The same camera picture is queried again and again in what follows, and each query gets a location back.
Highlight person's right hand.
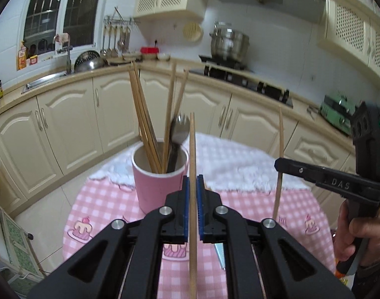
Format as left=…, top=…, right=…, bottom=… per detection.
left=333, top=200, right=380, bottom=268

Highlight large cream lattice cabinet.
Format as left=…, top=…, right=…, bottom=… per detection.
left=316, top=0, right=380, bottom=80

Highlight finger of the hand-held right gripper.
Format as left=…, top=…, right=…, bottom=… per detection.
left=275, top=157, right=380, bottom=209

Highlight black handled metal spork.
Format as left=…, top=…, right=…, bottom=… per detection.
left=166, top=114, right=190, bottom=173

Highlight steel faucet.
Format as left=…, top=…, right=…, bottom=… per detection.
left=56, top=45, right=74, bottom=75

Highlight black gas stove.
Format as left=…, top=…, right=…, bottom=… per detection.
left=190, top=64, right=294, bottom=109

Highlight green multi cooker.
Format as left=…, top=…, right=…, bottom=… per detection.
left=319, top=90, right=359, bottom=136

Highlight yellow packet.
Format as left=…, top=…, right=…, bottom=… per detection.
left=17, top=41, right=28, bottom=71

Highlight barred kitchen window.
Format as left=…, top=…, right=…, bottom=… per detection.
left=23, top=0, right=105, bottom=49

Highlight person's right forearm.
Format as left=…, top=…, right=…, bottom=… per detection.
left=353, top=255, right=380, bottom=299

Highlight steel colander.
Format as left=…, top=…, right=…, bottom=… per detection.
left=74, top=50, right=105, bottom=72

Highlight orange cardboard box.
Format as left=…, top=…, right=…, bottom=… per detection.
left=336, top=272, right=352, bottom=287

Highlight steel sink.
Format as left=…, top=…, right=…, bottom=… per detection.
left=21, top=71, right=69, bottom=94

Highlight set of wooden chopsticks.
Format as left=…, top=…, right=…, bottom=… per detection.
left=129, top=59, right=190, bottom=175

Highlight black induction cooker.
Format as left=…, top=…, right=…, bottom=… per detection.
left=199, top=54, right=249, bottom=71

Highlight metal wall utensil rack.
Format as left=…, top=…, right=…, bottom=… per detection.
left=103, top=6, right=141, bottom=28

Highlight pink checked tablecloth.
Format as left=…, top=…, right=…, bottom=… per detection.
left=62, top=132, right=337, bottom=299

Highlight pink cylindrical cup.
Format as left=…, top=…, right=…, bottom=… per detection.
left=131, top=139, right=189, bottom=215

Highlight cream base cabinets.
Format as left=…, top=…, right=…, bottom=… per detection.
left=0, top=65, right=359, bottom=212

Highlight stainless steel steamer pot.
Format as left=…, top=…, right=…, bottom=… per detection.
left=209, top=22, right=250, bottom=63

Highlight yellow round strainer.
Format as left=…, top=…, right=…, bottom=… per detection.
left=183, top=22, right=203, bottom=42

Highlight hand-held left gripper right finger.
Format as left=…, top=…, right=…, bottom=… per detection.
left=196, top=175, right=355, bottom=299

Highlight single wooden chopstick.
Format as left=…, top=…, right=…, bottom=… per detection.
left=272, top=106, right=285, bottom=222
left=189, top=112, right=197, bottom=299

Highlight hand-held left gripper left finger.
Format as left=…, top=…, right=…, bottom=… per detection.
left=27, top=176, right=190, bottom=299

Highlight hanging steel utensil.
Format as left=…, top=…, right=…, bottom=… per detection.
left=110, top=26, right=119, bottom=57
left=118, top=26, right=130, bottom=53
left=100, top=26, right=111, bottom=57

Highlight green patterned cart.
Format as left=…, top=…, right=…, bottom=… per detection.
left=0, top=209, right=47, bottom=287

